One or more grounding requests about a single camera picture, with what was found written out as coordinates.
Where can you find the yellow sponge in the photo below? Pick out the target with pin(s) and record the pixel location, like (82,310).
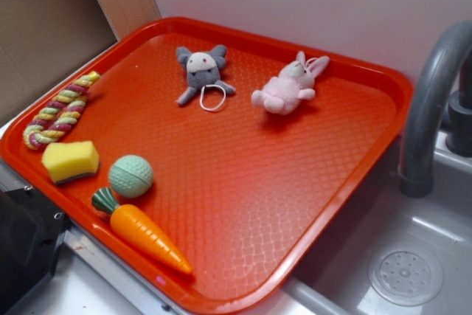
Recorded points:
(65,161)

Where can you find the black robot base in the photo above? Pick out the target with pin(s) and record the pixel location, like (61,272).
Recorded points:
(32,232)

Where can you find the green rubber ball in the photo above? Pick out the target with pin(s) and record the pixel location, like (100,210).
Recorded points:
(130,176)

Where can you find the brown cardboard panel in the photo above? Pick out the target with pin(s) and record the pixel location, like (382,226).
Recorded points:
(43,42)

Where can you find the gray plush animal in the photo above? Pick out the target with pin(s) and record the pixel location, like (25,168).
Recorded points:
(203,71)

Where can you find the gray toy sink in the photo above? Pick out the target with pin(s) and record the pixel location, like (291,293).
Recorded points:
(386,253)

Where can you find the multicolour braided rope toy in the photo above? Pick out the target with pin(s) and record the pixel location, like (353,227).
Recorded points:
(60,114)

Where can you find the gray toy faucet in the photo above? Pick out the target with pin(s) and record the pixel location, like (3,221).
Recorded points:
(443,93)

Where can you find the orange toy carrot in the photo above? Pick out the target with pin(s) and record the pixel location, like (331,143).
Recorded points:
(140,231)

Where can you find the orange plastic tray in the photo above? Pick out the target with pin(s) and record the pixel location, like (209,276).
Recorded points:
(242,193)

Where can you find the pink plush bunny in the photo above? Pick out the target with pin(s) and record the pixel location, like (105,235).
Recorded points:
(295,83)

